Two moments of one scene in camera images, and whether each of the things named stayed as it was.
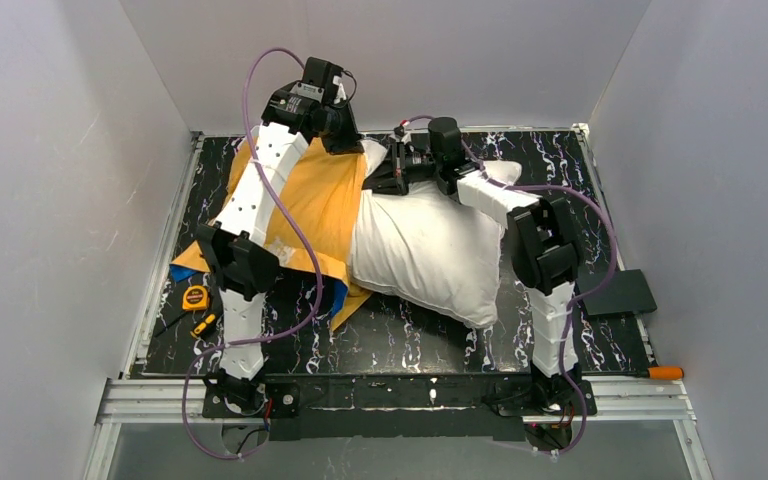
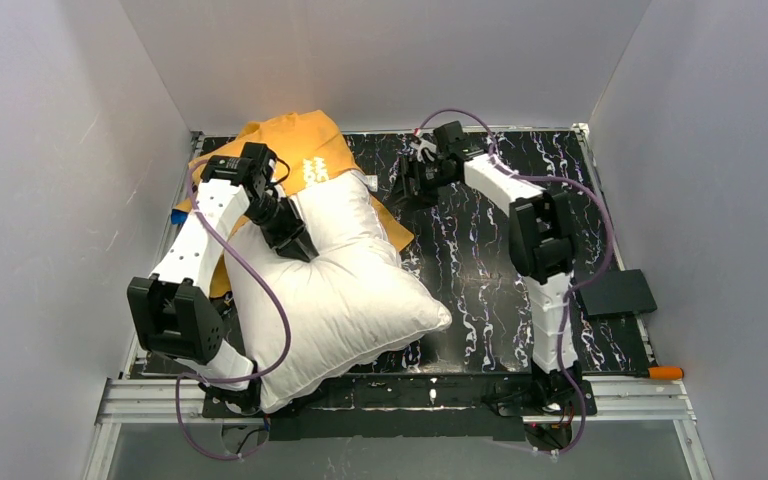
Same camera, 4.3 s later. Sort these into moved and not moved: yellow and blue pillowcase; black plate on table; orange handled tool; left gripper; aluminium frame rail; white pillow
Moved: yellow and blue pillowcase; left gripper; white pillow
Not moved: black plate on table; orange handled tool; aluminium frame rail
